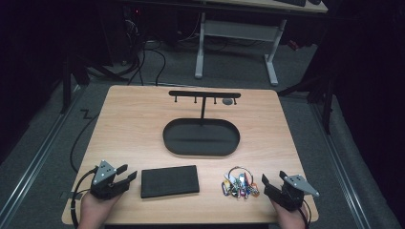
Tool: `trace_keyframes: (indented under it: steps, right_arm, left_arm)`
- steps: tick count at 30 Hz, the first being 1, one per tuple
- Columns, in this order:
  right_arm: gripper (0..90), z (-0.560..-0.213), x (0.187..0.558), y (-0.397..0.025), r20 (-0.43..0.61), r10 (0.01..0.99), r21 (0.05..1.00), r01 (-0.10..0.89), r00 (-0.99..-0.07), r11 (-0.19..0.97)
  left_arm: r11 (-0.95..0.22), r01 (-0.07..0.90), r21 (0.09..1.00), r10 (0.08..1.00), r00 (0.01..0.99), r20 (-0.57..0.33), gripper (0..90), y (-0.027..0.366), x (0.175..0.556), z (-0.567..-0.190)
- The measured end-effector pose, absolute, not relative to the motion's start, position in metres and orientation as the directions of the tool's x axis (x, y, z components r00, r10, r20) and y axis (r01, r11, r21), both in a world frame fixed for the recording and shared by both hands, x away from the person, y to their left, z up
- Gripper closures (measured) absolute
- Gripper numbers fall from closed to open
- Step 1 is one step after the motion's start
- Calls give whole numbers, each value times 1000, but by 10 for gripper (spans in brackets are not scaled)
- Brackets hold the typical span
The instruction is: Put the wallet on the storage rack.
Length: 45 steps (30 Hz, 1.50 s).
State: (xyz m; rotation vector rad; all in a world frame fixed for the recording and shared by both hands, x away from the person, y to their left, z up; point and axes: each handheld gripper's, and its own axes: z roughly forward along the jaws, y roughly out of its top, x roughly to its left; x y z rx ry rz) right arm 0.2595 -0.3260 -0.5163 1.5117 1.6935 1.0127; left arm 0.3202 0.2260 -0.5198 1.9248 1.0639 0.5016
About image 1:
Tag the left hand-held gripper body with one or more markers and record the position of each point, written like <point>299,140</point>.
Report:
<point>105,187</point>

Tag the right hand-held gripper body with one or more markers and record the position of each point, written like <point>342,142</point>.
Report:
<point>289,192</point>

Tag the black key stand with tray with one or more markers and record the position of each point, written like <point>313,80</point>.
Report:
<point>200,137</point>

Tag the person's left hand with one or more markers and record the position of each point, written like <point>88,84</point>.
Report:
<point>95,210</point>

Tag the person's right hand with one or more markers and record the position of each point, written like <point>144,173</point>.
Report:
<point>289,219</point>

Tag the key bunch with colourful tags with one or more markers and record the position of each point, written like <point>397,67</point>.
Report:
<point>239,186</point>

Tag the black metal stand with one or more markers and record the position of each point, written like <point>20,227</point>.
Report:
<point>67,82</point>
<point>326,101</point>

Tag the grey round table grommet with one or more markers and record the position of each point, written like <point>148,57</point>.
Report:
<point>227,101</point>

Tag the black keyboard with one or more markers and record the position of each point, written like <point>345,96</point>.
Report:
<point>291,2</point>

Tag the metal floor rail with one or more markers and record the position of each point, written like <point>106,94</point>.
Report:
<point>35,159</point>
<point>344,171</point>

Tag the desk with white frame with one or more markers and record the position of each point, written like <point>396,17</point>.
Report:
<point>242,31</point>

